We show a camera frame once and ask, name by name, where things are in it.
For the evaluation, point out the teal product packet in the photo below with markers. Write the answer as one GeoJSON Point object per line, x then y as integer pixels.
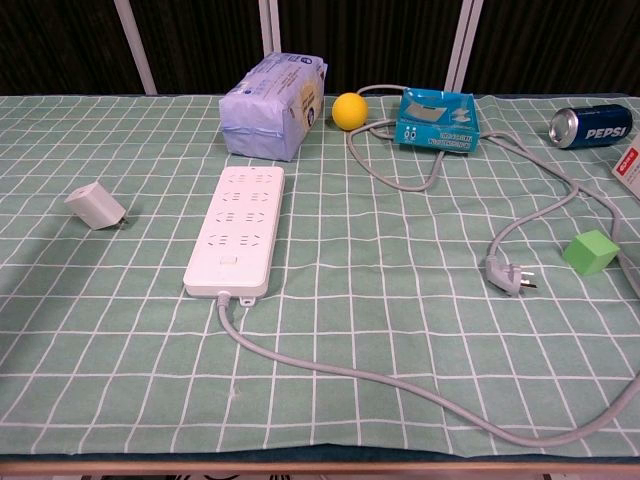
{"type": "Point", "coordinates": [435, 120]}

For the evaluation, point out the yellow ball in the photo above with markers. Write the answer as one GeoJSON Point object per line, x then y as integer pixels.
{"type": "Point", "coordinates": [350, 111]}

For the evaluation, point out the blue Pepsi can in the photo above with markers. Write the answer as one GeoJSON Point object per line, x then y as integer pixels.
{"type": "Point", "coordinates": [597, 127]}

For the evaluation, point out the white partition frame post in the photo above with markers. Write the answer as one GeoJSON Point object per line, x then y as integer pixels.
{"type": "Point", "coordinates": [134, 45]}
{"type": "Point", "coordinates": [462, 45]}
{"type": "Point", "coordinates": [270, 25]}

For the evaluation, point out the green checkered tablecloth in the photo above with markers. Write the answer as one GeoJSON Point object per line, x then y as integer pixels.
{"type": "Point", "coordinates": [375, 310]}

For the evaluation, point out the white plug adapter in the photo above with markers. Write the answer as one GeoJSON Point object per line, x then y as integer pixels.
{"type": "Point", "coordinates": [95, 206]}

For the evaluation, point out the green cube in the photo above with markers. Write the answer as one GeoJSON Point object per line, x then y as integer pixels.
{"type": "Point", "coordinates": [590, 252]}

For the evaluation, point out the blue tissue pack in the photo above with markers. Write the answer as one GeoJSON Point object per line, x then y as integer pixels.
{"type": "Point", "coordinates": [270, 115]}

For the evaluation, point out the white product box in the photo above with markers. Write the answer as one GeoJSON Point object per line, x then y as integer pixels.
{"type": "Point", "coordinates": [629, 167]}

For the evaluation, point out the white power strip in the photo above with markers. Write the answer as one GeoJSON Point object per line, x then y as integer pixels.
{"type": "Point", "coordinates": [235, 235]}

